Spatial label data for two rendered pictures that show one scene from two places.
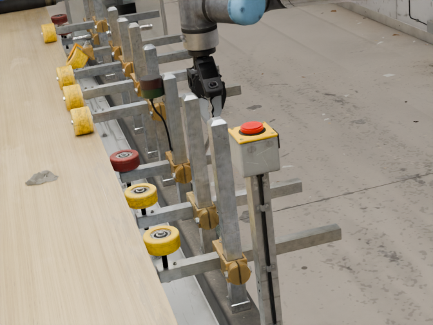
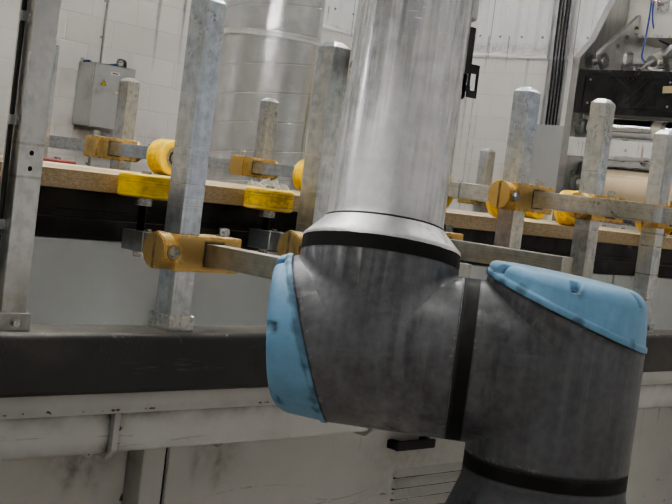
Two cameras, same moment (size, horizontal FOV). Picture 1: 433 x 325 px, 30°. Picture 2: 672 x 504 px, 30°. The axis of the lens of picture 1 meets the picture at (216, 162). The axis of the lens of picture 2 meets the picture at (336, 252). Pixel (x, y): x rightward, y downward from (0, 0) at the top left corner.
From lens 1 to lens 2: 193 cm
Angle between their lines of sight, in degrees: 58
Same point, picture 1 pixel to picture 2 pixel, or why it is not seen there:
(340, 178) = not seen: outside the picture
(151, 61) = (518, 111)
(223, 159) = (193, 57)
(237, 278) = (150, 254)
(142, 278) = not seen: hidden behind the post
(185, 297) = not seen: hidden behind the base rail
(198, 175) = (307, 174)
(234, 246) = (175, 208)
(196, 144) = (315, 121)
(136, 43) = (593, 129)
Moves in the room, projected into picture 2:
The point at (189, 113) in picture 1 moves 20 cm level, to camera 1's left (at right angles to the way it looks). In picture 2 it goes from (319, 67) to (254, 68)
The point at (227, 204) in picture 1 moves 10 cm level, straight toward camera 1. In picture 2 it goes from (182, 133) to (114, 124)
